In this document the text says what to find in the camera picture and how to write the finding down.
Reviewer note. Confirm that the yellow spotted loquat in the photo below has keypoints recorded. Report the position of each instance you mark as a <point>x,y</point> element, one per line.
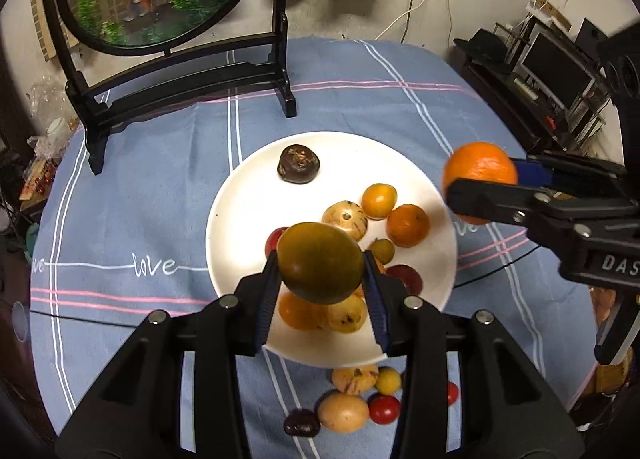
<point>345,316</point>

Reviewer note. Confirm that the red beads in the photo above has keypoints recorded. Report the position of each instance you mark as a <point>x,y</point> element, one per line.
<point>40,179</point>

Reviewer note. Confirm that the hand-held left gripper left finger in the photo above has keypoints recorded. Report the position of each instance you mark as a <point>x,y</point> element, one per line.
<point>267,299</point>

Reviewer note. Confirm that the long flat carton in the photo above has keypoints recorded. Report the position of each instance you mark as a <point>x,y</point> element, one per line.
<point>550,9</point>

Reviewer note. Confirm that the small yellow plum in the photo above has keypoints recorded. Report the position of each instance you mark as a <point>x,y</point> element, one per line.
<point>382,250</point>
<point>388,380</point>

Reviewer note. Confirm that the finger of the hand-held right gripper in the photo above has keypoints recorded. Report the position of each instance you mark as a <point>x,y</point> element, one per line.
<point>530,169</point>
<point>500,199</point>

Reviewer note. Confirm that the red tomato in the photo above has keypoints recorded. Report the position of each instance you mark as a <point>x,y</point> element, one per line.
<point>384,409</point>
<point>452,393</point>

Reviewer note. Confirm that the small yellowish orange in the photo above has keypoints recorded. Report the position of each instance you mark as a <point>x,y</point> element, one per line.
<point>379,200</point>

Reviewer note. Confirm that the black media shelf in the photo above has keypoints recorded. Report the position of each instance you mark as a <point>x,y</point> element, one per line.
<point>500,84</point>

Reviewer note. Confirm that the dark red plum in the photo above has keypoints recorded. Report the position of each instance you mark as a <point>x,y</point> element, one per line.
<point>272,239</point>

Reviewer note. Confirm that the blue striped tablecloth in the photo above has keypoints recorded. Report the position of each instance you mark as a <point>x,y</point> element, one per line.
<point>165,179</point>

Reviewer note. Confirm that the clear plastic bag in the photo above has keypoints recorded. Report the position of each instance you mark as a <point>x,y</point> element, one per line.
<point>45,94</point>

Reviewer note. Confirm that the tan round pear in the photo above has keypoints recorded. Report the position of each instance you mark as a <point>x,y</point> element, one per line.
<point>343,411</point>

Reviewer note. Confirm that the computer monitor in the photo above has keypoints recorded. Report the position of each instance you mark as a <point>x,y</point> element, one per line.
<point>555,69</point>

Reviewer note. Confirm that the white round plate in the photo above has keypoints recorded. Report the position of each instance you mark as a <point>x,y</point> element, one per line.
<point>240,219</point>

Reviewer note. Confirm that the white ceramic jar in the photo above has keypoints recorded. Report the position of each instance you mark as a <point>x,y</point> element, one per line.
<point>55,129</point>

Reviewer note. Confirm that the black speaker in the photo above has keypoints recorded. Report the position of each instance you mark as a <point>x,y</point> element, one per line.
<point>590,36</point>

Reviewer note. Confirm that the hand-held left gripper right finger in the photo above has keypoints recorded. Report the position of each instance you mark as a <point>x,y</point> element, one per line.
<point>375,299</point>

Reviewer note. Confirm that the large orange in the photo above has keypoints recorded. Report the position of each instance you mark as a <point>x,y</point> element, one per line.
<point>480,164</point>

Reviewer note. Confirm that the green yellow tangerine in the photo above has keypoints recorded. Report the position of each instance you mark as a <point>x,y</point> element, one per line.
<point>320,261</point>

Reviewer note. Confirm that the black hat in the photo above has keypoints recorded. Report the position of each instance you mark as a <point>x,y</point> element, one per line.
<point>482,44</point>

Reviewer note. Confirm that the dark brown mangosteen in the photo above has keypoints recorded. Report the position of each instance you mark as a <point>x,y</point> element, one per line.
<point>299,164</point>

